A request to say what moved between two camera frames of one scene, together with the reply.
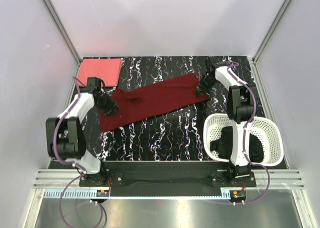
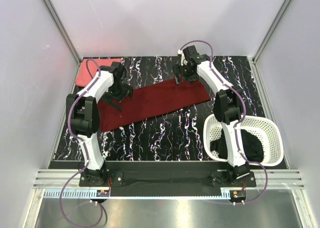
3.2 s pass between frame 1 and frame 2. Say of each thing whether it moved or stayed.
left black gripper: moved
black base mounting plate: stayed
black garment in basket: stayed
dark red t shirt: stayed
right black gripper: moved
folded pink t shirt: stayed
